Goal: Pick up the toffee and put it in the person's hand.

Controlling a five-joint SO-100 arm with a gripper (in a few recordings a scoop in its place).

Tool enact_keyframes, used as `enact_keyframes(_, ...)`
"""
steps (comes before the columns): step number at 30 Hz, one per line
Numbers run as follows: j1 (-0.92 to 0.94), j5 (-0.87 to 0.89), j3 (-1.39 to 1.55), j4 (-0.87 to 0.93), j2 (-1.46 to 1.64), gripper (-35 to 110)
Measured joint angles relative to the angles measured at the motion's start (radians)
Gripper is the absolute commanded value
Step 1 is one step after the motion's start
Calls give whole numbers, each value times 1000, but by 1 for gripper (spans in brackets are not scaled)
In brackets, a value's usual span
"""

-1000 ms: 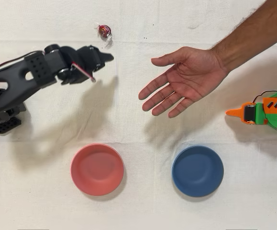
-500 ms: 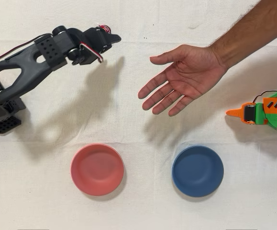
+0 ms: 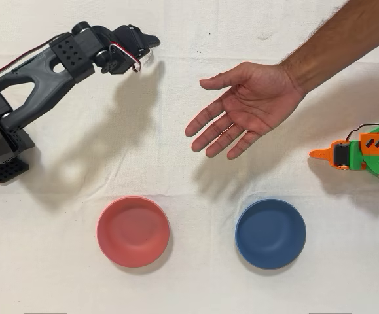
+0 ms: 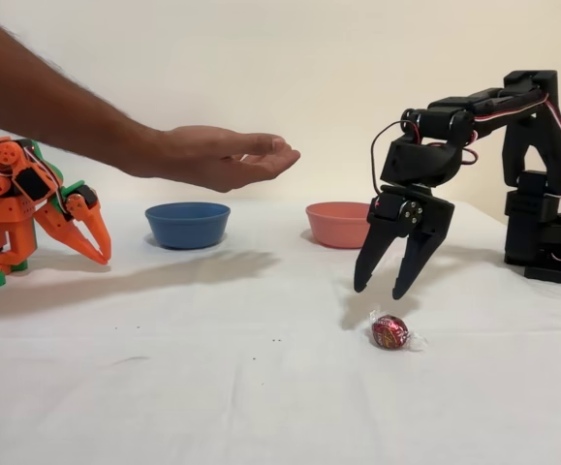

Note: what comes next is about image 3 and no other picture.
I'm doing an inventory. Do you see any person's forearm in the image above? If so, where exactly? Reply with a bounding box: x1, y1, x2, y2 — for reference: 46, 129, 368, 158
279, 0, 379, 96

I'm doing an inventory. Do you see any pink bowl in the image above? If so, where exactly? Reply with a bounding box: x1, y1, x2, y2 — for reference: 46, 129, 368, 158
96, 195, 171, 268

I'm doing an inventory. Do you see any red white black servo cable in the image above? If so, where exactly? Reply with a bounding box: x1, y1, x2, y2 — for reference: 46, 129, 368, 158
0, 31, 143, 89

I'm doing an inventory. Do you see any blue bowl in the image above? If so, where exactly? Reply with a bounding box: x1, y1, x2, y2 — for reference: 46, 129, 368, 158
234, 198, 307, 270

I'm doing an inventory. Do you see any person's hand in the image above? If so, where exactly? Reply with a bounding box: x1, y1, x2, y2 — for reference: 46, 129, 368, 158
185, 61, 307, 161

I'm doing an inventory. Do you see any white tablecloth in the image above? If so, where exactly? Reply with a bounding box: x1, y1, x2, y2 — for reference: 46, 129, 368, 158
0, 0, 379, 314

